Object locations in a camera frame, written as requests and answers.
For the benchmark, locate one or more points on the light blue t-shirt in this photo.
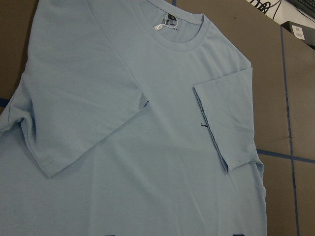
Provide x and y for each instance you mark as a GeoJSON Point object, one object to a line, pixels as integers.
{"type": "Point", "coordinates": [117, 129]}

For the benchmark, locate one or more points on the white clothing tag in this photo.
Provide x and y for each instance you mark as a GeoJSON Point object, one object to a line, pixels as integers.
{"type": "Point", "coordinates": [163, 24]}

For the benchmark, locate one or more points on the black power adapter box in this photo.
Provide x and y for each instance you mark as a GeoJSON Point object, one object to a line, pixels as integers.
{"type": "Point", "coordinates": [304, 33]}

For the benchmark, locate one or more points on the black keyboard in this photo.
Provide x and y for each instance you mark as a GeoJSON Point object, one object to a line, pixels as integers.
{"type": "Point", "coordinates": [307, 6]}

